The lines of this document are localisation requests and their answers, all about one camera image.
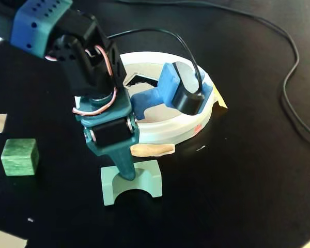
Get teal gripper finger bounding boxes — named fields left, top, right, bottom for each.
left=106, top=147, right=137, bottom=182

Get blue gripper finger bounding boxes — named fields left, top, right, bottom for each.
left=131, top=87, right=169, bottom=121

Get teal gripper body black motor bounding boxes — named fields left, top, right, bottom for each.
left=73, top=86, right=141, bottom=156

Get yellow block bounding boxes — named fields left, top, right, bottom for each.
left=0, top=228, right=28, bottom=248

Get long tan masking tape strip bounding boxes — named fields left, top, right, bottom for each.
left=130, top=144, right=176, bottom=158

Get white round sorting tray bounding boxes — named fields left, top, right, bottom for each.
left=118, top=51, right=214, bottom=145

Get yellow masking tape piece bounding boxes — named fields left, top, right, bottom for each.
left=212, top=85, right=228, bottom=109

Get green wooden cube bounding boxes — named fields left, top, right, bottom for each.
left=1, top=138, right=40, bottom=177

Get black table mat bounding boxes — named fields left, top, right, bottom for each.
left=0, top=0, right=310, bottom=248

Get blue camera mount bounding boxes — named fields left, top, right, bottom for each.
left=158, top=63, right=214, bottom=114

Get pink and white servo wires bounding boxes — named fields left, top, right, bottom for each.
left=45, top=45, right=118, bottom=116

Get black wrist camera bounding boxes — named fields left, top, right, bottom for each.
left=172, top=61, right=206, bottom=116

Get thin black camera cable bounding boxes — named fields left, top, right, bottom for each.
left=106, top=27, right=203, bottom=91

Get thick black cable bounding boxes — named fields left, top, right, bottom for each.
left=113, top=0, right=310, bottom=145

